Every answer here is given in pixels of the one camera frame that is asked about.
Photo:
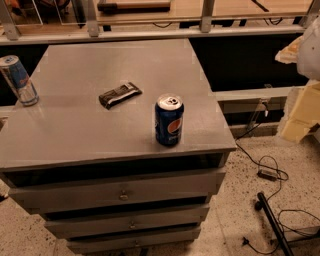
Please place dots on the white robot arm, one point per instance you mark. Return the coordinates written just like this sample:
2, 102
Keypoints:
302, 106

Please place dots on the blue pepsi can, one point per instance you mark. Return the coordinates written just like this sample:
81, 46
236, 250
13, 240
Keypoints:
169, 110

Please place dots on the red bull can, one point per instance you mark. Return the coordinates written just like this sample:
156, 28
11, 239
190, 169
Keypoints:
18, 79

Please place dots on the grey drawer cabinet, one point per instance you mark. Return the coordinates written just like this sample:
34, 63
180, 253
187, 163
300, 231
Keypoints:
69, 136

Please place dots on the black snack bar wrapper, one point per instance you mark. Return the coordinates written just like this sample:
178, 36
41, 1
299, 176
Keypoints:
118, 95

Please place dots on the top grey drawer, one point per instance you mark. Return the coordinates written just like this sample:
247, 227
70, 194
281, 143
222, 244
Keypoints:
78, 195

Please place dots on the grey drawer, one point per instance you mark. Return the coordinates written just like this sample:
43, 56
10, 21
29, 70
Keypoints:
128, 221
187, 233
78, 195

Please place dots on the middle grey drawer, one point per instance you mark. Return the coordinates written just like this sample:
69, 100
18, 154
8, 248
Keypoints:
128, 221

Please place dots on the black power adapter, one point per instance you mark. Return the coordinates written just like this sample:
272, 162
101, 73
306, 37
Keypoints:
267, 175

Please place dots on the wooden desk top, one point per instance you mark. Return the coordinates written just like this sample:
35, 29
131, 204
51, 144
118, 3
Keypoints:
192, 10

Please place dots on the black stand leg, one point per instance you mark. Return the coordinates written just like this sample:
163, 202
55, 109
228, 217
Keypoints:
263, 204

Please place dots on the bottom grey drawer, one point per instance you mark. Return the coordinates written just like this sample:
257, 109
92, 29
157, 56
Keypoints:
187, 233

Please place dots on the metal railing frame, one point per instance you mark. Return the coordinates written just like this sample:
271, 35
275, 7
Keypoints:
207, 25

